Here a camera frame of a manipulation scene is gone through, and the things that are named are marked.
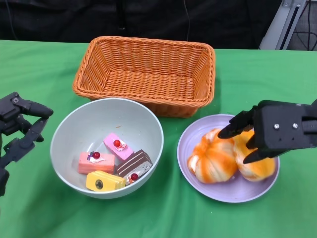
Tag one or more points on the salmon cake slice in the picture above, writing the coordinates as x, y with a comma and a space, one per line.
96, 164

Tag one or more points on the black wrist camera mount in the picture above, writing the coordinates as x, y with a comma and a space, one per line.
280, 129

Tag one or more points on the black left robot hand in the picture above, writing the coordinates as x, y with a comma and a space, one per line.
17, 148

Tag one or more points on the chocolate layered cake slice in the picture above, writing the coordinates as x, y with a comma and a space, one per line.
133, 163

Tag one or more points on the black backdrop curtain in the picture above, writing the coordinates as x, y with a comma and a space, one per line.
74, 19

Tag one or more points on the lilac round plate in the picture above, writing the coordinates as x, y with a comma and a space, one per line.
198, 134

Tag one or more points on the orange wicker basket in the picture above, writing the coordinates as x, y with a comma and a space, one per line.
148, 79

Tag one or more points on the pink cake slice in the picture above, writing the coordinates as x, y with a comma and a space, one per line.
119, 147

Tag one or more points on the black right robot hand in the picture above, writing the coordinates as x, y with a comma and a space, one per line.
240, 124

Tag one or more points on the grey metal stand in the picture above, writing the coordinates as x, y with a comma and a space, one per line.
280, 29

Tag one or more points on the yellow cake slice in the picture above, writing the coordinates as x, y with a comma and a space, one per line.
106, 182

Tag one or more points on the orange white striped bread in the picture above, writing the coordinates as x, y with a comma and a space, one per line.
213, 161

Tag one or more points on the pale grey bowl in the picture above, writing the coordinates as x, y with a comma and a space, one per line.
79, 124

